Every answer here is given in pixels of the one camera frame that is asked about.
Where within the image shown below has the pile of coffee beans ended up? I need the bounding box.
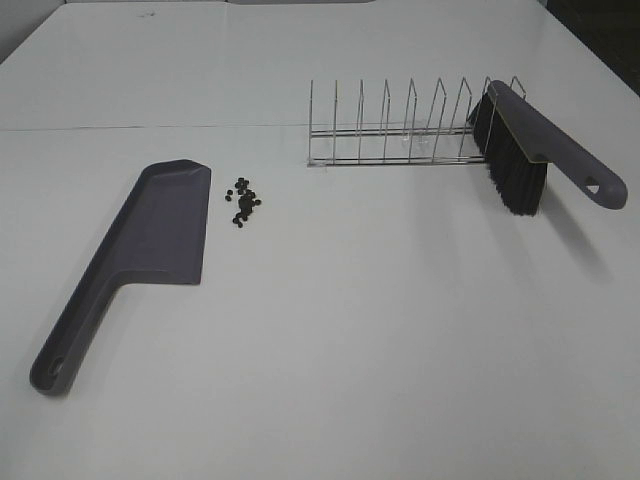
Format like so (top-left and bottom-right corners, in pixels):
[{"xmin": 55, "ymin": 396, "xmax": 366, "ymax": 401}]
[{"xmin": 224, "ymin": 177, "xmax": 262, "ymax": 229}]

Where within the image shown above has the grey plastic dustpan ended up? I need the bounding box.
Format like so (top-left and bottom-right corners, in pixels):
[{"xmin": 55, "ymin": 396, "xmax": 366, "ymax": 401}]
[{"xmin": 29, "ymin": 159, "xmax": 212, "ymax": 397}]

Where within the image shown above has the metal wire dish rack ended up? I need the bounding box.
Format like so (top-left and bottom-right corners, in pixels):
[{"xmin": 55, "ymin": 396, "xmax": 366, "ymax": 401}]
[{"xmin": 306, "ymin": 76, "xmax": 497, "ymax": 168}]

